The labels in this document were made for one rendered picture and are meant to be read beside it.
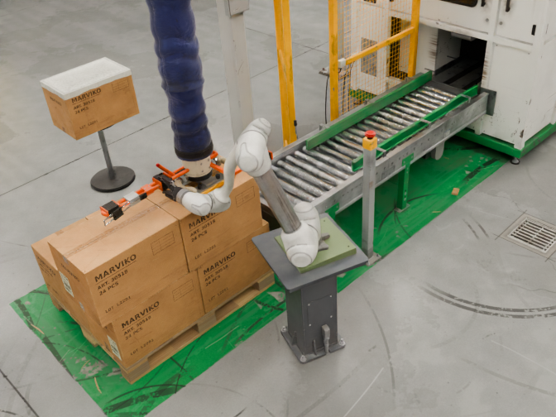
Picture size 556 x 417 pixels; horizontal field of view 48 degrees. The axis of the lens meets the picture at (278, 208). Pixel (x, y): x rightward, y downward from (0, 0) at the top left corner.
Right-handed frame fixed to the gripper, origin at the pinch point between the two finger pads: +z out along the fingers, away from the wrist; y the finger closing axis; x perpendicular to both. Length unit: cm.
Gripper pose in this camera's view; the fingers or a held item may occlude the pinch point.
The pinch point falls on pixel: (160, 182)
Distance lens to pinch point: 363.1
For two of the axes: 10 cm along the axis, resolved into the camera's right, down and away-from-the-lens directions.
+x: 7.0, -4.6, 5.5
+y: 0.7, 8.0, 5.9
